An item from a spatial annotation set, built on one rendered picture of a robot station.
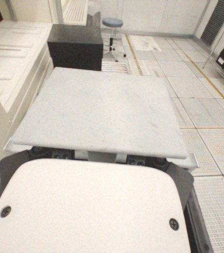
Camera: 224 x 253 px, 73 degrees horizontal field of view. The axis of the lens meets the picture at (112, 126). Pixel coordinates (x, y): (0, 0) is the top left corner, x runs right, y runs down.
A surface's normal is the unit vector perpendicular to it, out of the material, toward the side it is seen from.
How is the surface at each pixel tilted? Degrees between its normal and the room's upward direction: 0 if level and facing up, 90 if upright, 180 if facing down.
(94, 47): 90
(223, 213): 0
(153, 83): 1
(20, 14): 90
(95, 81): 1
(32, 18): 90
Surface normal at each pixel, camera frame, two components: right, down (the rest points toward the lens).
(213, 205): 0.09, -0.66
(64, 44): 0.14, 0.76
